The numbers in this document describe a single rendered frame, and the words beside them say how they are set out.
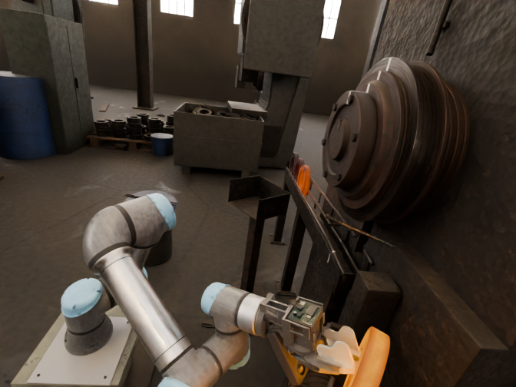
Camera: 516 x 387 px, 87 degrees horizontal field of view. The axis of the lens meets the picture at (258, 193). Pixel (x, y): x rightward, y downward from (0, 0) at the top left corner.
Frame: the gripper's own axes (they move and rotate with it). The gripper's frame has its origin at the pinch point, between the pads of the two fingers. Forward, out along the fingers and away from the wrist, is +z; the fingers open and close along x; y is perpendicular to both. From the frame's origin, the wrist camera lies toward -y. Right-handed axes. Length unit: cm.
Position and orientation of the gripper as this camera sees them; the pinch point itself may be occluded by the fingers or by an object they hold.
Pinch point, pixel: (365, 366)
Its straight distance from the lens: 57.7
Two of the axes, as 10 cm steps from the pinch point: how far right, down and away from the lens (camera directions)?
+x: 5.4, -2.9, 7.9
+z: 8.4, 0.9, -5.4
